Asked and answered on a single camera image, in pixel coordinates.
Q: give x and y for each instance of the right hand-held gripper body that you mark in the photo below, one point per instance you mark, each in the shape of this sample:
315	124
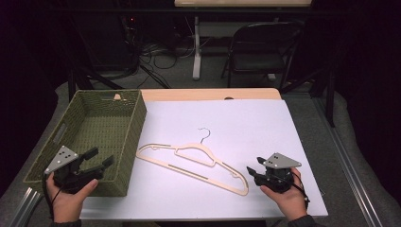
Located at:
277	173

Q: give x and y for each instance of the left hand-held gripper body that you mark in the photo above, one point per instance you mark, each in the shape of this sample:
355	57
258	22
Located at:
64	167

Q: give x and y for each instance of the green woven basket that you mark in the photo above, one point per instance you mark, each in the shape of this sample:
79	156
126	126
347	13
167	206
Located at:
94	138

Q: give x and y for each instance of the beige clothes hanger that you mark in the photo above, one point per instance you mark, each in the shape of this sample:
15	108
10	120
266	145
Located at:
192	162

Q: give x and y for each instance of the person's right hand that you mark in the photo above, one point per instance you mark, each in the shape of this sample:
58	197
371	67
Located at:
288	198

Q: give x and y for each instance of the person's left hand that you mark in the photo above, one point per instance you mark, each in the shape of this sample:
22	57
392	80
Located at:
67	201

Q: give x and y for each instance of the black metal stand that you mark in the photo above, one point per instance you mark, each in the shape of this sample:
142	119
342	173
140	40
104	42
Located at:
321	91
85	78

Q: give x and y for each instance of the black folding chair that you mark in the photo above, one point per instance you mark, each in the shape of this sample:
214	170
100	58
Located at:
261	50

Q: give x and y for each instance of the white table leg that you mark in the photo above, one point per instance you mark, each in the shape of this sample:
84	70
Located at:
197	50

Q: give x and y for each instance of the aluminium rail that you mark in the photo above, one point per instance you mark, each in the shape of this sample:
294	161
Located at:
25	206
346	160

